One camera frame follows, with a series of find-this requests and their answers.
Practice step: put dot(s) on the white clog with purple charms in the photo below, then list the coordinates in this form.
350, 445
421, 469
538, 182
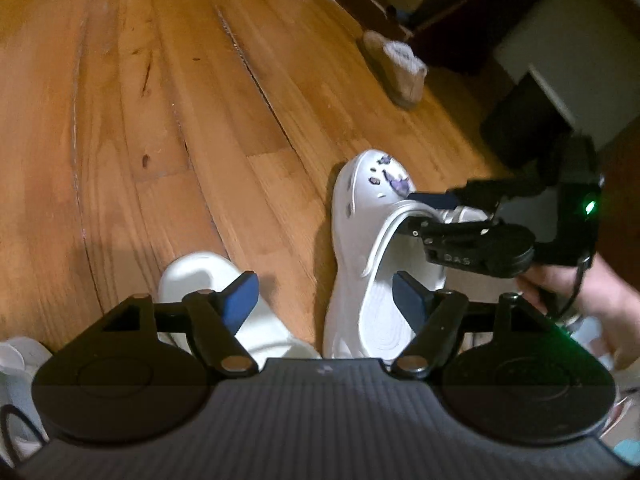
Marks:
360, 310

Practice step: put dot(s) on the person's right hand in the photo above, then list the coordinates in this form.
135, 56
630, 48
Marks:
605, 300

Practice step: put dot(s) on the black box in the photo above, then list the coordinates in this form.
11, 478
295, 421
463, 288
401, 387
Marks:
525, 120

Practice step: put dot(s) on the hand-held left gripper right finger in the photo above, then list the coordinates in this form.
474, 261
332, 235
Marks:
410, 295

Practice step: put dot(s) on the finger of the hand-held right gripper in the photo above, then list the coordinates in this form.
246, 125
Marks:
435, 199
430, 225

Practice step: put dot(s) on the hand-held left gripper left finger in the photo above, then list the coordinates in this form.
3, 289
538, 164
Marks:
240, 300

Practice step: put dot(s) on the white slide sandal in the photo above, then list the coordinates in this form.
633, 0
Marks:
270, 330

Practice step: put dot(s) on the tan fuzzy slipper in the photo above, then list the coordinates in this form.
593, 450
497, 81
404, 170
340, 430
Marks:
400, 85

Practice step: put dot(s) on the dark wooden shelf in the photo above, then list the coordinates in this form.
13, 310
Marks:
450, 35

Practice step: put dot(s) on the white cabinet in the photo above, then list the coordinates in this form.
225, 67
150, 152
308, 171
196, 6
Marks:
590, 35

